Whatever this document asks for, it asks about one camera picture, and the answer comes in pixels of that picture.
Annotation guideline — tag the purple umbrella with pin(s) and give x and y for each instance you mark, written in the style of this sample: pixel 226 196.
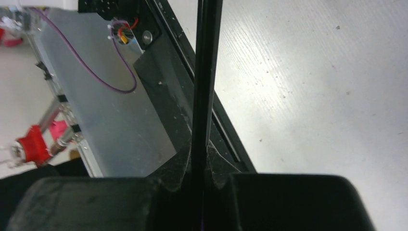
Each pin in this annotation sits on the purple umbrella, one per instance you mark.
pixel 207 40

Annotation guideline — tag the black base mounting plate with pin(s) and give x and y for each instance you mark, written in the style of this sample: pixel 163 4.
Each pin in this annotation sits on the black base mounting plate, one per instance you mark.
pixel 166 69

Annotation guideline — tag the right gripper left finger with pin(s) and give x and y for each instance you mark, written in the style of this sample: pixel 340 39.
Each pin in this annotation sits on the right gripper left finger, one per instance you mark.
pixel 44 201

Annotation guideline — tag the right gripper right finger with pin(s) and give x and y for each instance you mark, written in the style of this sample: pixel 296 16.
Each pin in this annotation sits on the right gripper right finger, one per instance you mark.
pixel 238 201

